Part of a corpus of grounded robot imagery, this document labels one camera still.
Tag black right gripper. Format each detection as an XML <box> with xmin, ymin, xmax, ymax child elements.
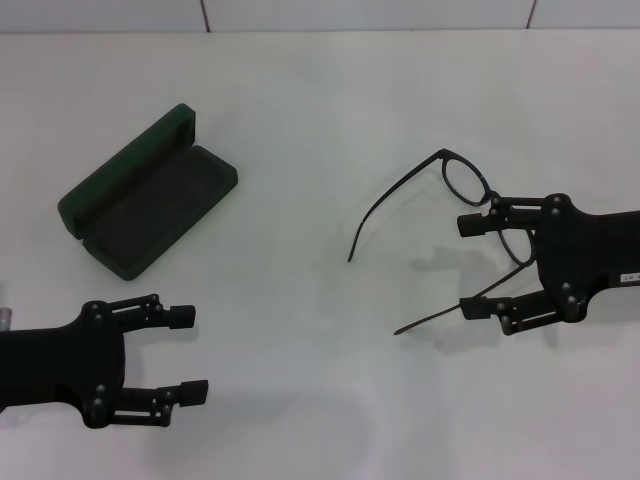
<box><xmin>456</xmin><ymin>193</ymin><xmax>640</xmax><ymax>337</ymax></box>

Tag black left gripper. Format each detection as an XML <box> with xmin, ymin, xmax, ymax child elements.
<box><xmin>0</xmin><ymin>293</ymin><xmax>210</xmax><ymax>430</ymax></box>

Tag green glasses case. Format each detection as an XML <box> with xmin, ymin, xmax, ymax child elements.
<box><xmin>57</xmin><ymin>102</ymin><xmax>240</xmax><ymax>282</ymax></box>

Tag black glasses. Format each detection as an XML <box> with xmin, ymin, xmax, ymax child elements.
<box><xmin>346</xmin><ymin>148</ymin><xmax>537</xmax><ymax>337</ymax></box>

